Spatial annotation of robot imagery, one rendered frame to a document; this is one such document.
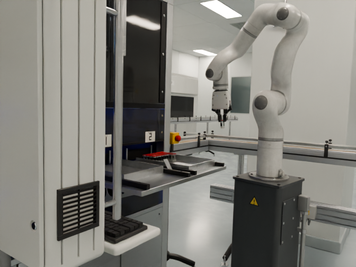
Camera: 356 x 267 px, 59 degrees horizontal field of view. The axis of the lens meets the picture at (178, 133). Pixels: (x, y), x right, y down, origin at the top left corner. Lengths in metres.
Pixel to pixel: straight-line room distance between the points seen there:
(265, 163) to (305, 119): 1.44
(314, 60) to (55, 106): 2.51
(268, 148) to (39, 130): 1.09
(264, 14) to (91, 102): 1.07
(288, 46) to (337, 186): 1.68
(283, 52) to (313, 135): 1.50
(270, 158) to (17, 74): 1.15
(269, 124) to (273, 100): 0.12
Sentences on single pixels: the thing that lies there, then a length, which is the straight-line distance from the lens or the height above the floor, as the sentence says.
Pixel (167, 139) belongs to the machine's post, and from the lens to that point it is 1.93.
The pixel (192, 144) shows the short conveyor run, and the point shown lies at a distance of 2.37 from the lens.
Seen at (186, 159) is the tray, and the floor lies 0.89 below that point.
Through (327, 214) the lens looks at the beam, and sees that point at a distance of 2.41.
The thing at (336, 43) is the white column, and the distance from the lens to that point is 2.96.
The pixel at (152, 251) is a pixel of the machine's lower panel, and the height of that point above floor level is 0.32.
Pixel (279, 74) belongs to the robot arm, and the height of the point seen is 1.35.
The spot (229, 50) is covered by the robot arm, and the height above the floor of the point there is 1.49.
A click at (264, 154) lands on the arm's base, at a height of 0.98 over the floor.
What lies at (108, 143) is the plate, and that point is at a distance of 1.57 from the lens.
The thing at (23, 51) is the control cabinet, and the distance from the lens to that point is 0.77.
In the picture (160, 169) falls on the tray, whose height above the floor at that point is 0.90.
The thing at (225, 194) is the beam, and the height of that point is 0.50.
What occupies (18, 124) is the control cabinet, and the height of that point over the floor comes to 1.14.
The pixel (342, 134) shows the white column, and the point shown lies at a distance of 2.90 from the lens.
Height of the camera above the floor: 1.19
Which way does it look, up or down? 5 degrees down
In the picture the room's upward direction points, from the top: 2 degrees clockwise
